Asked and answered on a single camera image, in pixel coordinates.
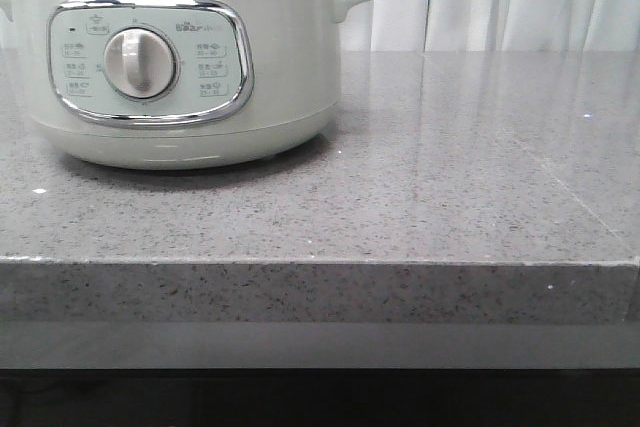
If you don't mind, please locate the pale green electric cooking pot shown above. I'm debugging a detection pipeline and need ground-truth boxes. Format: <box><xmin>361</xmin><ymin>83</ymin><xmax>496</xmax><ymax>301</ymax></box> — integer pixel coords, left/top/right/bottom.
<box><xmin>1</xmin><ymin>0</ymin><xmax>371</xmax><ymax>170</ymax></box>

